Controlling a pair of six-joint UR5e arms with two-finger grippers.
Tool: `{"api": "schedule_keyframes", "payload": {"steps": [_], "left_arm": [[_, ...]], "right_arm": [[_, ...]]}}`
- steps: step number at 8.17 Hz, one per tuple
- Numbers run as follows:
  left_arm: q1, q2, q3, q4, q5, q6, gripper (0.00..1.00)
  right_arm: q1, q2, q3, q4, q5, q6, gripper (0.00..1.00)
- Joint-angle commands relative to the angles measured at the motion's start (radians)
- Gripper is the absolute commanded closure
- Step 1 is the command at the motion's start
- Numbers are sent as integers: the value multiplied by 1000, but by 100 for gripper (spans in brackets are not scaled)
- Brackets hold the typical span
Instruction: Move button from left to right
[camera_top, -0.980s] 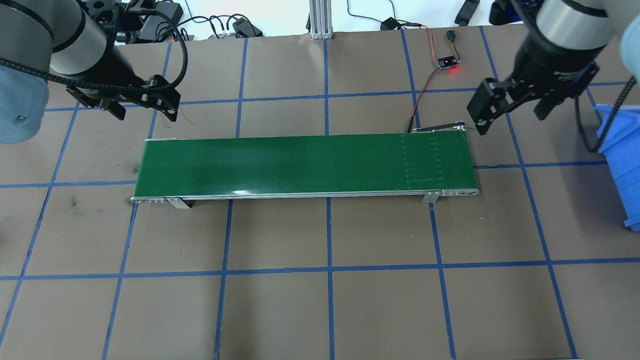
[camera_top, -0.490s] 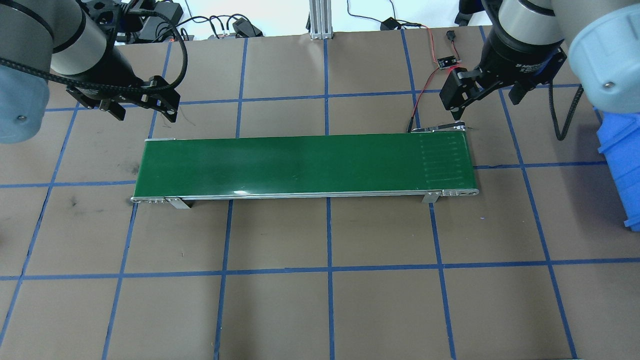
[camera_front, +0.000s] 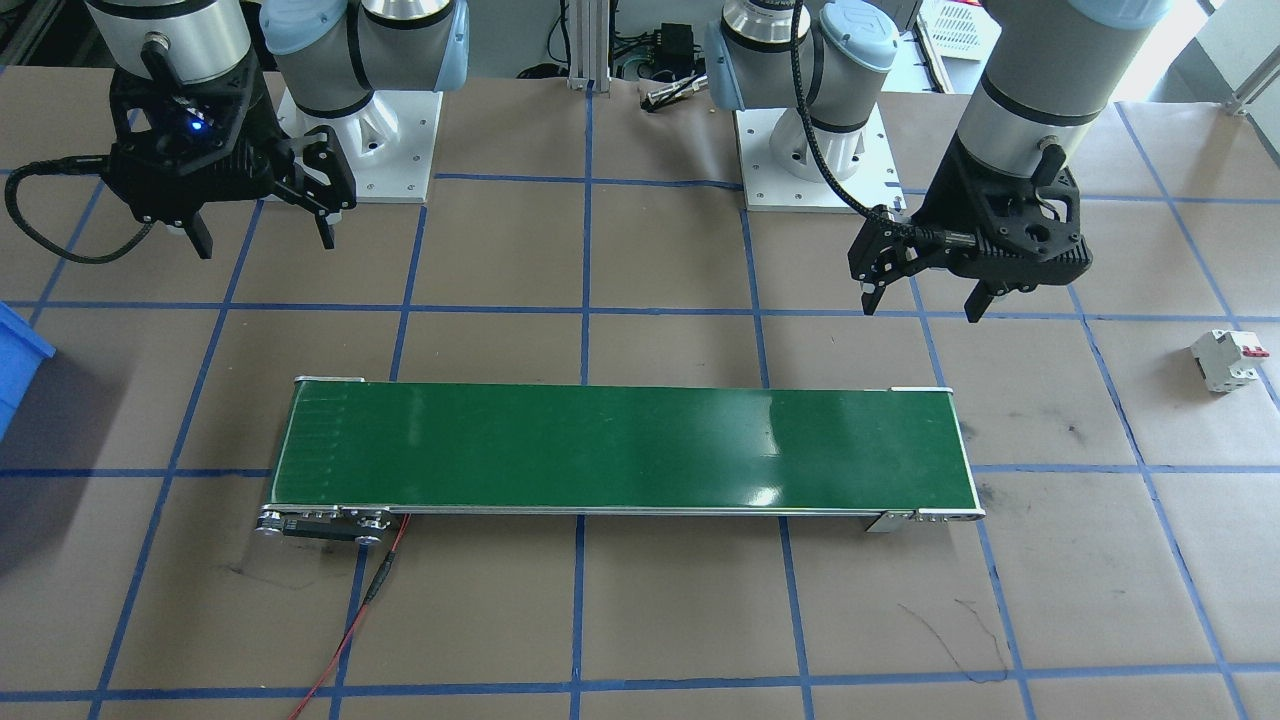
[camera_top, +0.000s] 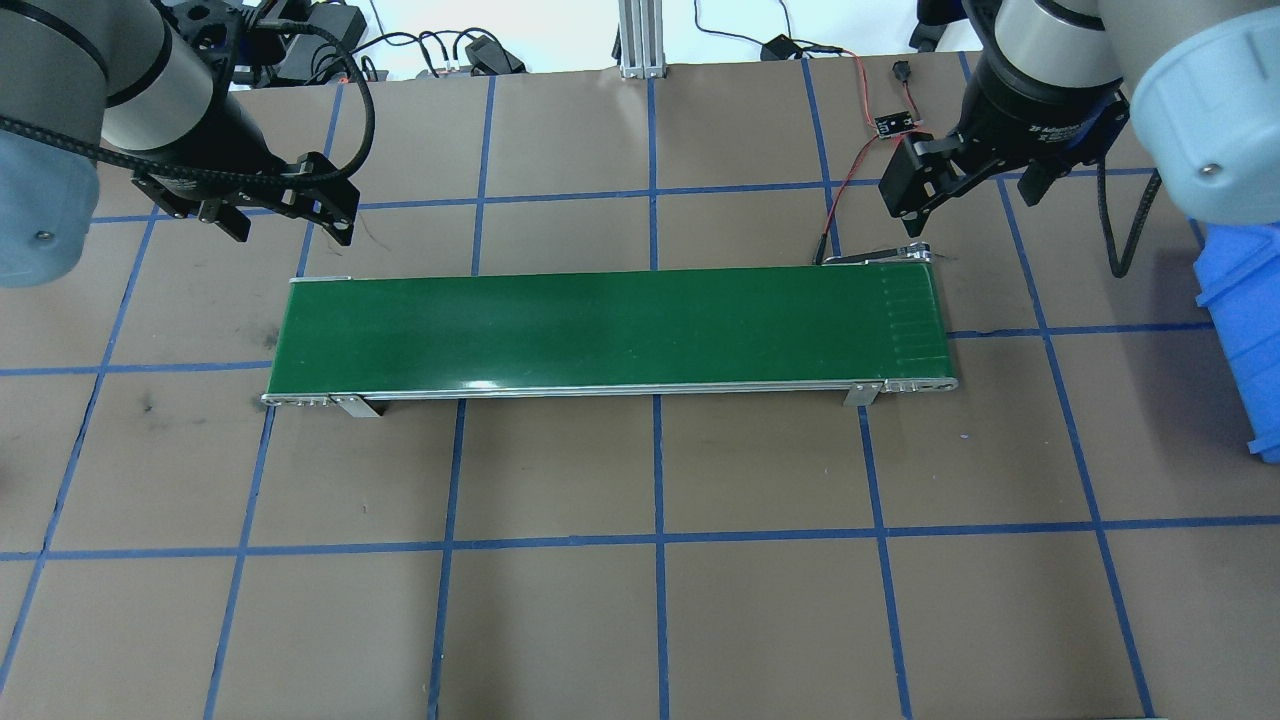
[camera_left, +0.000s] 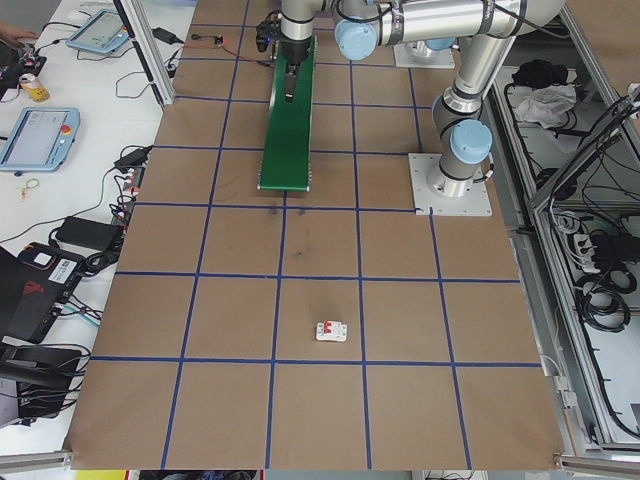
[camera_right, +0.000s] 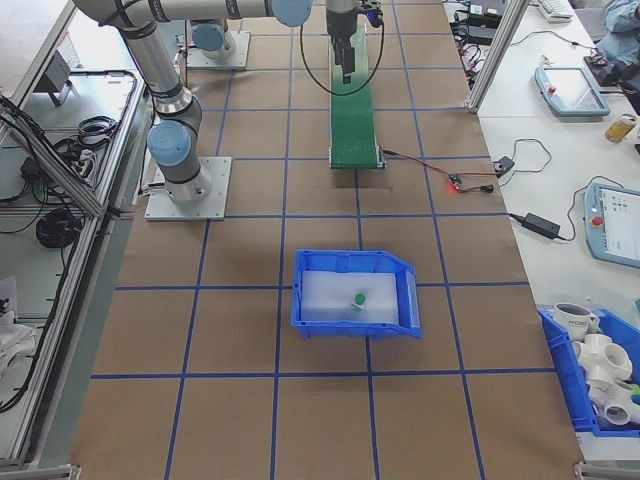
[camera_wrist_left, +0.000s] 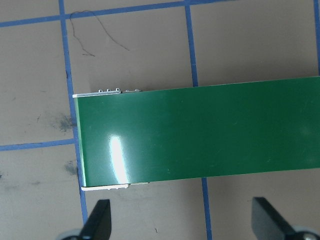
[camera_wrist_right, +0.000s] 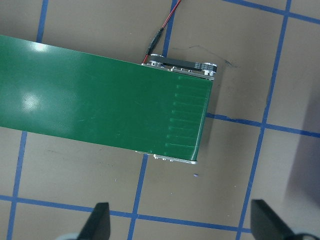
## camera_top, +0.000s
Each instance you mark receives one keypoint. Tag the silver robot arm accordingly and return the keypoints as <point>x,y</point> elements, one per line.
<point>1200,120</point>
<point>60,60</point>

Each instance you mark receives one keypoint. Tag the small black controller board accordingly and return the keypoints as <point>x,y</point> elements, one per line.
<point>893,124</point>

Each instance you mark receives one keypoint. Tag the small black object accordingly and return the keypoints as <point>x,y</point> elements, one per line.
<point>925,38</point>

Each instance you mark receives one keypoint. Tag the black power brick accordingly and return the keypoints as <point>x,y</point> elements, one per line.
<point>335,25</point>

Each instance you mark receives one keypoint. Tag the black power adapter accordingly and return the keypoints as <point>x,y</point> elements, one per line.
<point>778,48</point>

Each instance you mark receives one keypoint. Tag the black plug adapter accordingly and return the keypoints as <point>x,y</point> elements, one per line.
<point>490,52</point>

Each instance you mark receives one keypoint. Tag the blue plastic bin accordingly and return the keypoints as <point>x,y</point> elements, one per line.
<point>1250,350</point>

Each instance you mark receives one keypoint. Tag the green conveyor belt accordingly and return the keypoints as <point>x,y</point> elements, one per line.
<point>600,330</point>

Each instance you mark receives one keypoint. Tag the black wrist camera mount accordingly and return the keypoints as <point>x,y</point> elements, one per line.
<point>200,25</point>

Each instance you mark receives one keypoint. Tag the aluminium frame bar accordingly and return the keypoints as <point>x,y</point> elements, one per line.
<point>640,40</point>

